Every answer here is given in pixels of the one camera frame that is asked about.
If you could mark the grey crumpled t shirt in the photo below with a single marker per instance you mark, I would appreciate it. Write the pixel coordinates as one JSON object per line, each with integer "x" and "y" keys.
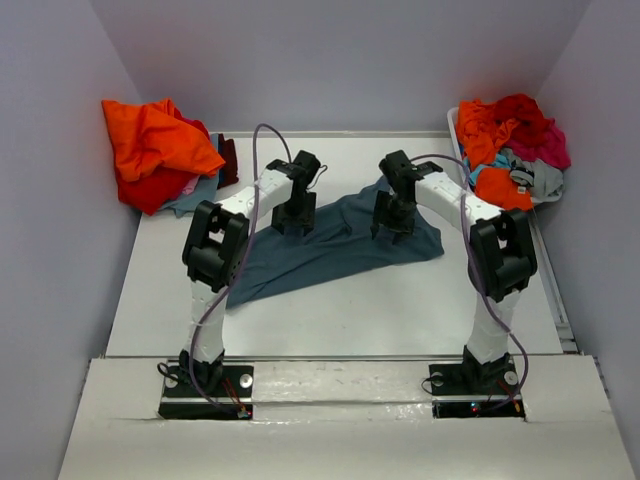
{"x": 544, "y": 182}

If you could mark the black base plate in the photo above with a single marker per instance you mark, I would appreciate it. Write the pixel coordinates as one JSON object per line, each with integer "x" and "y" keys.
{"x": 453, "y": 397}
{"x": 229, "y": 400}

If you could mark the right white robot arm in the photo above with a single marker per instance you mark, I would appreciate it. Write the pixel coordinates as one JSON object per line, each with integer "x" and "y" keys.
{"x": 501, "y": 260}

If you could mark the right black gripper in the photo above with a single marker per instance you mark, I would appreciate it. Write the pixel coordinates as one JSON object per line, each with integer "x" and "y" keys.
{"x": 381, "y": 216}

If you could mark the red folded t shirt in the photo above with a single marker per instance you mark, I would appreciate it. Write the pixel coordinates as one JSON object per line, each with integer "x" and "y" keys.
{"x": 150, "y": 193}

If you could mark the red crumpled t shirt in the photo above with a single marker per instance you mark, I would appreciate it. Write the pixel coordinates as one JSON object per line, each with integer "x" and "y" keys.
{"x": 531, "y": 122}

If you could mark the orange crumpled t shirt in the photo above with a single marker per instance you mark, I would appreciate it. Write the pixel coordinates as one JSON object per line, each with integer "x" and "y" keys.
{"x": 482, "y": 137}

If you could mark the pink folded t shirt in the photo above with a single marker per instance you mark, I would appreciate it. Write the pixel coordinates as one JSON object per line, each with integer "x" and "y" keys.
{"x": 192, "y": 184}

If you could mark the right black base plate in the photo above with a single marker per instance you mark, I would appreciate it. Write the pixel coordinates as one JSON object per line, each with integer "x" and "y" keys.
{"x": 453, "y": 397}

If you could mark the white perforated plastic basket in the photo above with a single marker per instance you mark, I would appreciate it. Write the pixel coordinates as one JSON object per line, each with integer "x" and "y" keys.
{"x": 452, "y": 117}

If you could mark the orange folded t shirt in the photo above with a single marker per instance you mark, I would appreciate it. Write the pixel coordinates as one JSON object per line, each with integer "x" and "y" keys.
{"x": 156, "y": 135}

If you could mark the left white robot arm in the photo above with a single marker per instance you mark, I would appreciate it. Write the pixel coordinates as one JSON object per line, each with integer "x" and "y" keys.
{"x": 217, "y": 242}

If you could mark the cyan crumpled t shirt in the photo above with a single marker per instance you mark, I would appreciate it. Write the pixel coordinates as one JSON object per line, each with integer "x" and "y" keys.
{"x": 499, "y": 162}

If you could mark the dark maroon folded t shirt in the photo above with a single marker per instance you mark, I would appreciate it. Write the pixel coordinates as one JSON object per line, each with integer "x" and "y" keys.
{"x": 228, "y": 174}

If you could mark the blue-grey t shirt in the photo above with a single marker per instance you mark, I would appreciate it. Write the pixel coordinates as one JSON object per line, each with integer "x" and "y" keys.
{"x": 340, "y": 245}

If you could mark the magenta crumpled t shirt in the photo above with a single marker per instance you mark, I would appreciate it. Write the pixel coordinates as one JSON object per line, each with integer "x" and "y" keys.
{"x": 553, "y": 151}

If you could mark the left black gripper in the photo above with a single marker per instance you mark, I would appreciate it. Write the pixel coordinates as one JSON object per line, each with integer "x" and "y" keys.
{"x": 304, "y": 220}

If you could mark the light blue folded t shirt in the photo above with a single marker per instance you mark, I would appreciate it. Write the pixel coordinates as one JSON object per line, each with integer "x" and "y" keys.
{"x": 182, "y": 204}

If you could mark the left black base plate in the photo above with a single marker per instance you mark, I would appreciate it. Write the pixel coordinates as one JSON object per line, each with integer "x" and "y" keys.
{"x": 229, "y": 400}

